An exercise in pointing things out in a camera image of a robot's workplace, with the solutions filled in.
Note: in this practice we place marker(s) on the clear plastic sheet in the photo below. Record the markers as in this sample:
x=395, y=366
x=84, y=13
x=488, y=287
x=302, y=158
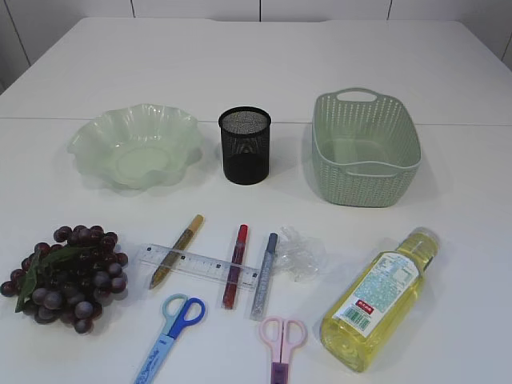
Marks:
x=302, y=257

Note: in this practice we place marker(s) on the yellow tea bottle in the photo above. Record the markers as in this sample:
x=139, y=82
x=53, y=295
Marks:
x=370, y=310

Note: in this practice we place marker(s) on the purple artificial grape bunch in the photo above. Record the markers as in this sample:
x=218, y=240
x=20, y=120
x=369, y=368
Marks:
x=71, y=279

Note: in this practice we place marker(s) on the black mesh pen cup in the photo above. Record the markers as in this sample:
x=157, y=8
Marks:
x=245, y=137

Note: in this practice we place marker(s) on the gold glitter pen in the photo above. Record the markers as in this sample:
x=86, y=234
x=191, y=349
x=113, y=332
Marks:
x=181, y=244

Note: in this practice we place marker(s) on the silver glitter pen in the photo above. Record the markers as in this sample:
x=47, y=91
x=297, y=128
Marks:
x=263, y=284

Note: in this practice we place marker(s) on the red glitter pen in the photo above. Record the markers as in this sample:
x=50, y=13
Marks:
x=231, y=286

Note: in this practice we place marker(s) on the green woven plastic basket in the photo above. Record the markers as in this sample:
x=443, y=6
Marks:
x=364, y=153

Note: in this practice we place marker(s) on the clear plastic ruler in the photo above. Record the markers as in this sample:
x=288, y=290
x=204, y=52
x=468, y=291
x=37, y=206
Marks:
x=198, y=265

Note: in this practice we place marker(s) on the green wavy plastic plate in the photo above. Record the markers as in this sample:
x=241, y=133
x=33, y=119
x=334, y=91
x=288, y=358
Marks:
x=138, y=147

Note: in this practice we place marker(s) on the blue scissors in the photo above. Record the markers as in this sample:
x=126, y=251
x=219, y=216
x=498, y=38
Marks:
x=174, y=309

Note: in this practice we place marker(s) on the pink scissors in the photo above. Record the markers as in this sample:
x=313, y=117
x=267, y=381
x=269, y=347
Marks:
x=281, y=347

